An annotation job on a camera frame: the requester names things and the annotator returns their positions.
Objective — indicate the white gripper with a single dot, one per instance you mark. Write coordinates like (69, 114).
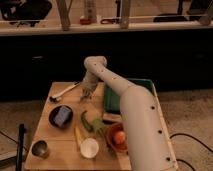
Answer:
(89, 84)

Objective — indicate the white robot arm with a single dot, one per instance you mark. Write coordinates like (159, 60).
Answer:
(148, 142)

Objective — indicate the blue folded towel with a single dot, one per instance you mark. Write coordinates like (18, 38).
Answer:
(62, 116)

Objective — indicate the green plastic tray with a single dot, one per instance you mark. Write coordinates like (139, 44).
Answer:
(111, 101)

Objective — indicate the green chili pepper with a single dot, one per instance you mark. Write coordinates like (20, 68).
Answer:
(85, 123)

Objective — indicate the dark round bowl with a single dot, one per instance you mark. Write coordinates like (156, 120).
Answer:
(54, 112)

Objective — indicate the green leafy vegetable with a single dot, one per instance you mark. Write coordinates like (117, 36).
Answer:
(99, 129)

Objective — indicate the yellow corn piece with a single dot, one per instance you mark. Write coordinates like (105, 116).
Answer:
(79, 136)

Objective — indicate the orange red bowl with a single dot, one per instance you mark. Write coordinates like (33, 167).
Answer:
(111, 130)

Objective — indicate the white round cup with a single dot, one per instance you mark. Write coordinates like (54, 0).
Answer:
(89, 148)

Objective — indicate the orange fruit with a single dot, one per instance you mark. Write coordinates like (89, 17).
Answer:
(119, 137)

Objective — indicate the metal cup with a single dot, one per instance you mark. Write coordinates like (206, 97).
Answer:
(40, 149)

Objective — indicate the black vertical pole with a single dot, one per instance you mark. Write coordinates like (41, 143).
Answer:
(20, 147)

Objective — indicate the wooden ladder leg left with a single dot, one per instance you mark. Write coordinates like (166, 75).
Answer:
(64, 7)

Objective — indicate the wooden ladder leg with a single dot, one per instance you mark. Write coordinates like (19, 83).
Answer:
(125, 13)
(64, 7)

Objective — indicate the wooden ladder leg right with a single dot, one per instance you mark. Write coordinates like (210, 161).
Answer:
(125, 13)

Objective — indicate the black office chair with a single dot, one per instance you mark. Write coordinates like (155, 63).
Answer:
(25, 12)

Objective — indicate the white handled brush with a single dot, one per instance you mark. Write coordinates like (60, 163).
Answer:
(56, 97)

